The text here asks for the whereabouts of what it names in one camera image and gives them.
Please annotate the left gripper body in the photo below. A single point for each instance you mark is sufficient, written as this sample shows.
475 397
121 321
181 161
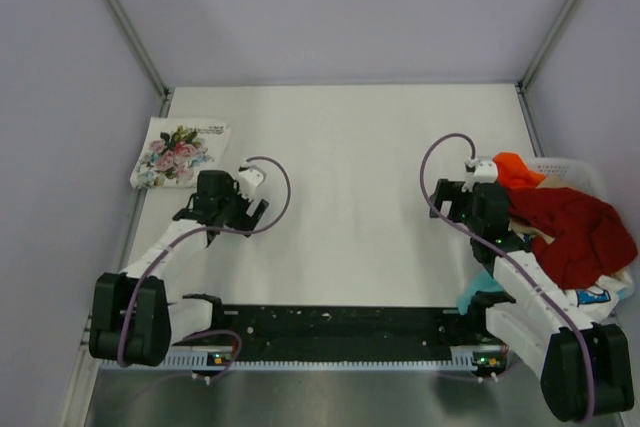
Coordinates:
235 207

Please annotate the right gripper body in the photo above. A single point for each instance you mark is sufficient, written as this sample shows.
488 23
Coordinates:
461 206

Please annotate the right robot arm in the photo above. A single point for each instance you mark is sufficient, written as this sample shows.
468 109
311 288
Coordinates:
582 364

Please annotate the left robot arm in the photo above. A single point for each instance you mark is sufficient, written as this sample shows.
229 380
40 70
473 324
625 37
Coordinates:
135 316

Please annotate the orange t shirt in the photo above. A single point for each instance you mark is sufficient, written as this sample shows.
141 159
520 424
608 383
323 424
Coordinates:
514 174

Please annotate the teal t shirt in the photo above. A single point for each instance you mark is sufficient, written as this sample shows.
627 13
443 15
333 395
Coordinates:
483 282

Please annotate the white laundry basket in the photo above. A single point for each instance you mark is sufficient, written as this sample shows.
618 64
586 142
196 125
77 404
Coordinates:
565 173

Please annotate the red t shirt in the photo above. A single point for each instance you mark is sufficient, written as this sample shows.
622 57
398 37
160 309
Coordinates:
590 239

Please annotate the white printed t shirt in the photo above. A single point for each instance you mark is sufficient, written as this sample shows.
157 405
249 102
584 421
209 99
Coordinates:
600 300

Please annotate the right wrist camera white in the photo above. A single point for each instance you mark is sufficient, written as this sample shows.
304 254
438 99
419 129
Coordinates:
479 170

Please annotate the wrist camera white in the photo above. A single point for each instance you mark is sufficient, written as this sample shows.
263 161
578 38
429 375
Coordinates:
479 170
249 179

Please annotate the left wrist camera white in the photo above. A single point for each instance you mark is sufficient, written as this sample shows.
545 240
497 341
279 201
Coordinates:
249 179

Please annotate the right aluminium frame post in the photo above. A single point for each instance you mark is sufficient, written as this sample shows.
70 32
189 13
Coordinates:
550 40

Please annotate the aluminium frame post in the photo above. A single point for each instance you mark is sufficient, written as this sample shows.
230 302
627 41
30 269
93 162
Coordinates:
136 46
550 40

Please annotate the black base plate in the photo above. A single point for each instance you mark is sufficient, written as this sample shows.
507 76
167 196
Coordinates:
336 333

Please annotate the grey slotted cable duct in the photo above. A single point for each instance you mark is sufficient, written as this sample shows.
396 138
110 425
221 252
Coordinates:
483 362

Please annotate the left aluminium frame post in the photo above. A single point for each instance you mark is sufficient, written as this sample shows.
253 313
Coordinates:
136 46

